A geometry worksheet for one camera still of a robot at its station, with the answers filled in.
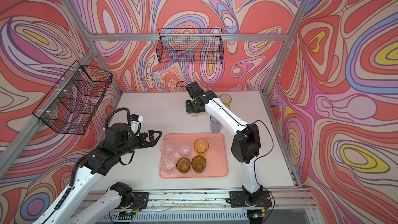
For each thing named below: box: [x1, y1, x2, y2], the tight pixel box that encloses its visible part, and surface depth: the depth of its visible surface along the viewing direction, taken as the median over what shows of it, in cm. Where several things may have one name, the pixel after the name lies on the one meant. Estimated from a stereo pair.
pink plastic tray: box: [159, 132, 229, 179], surface depth 86 cm
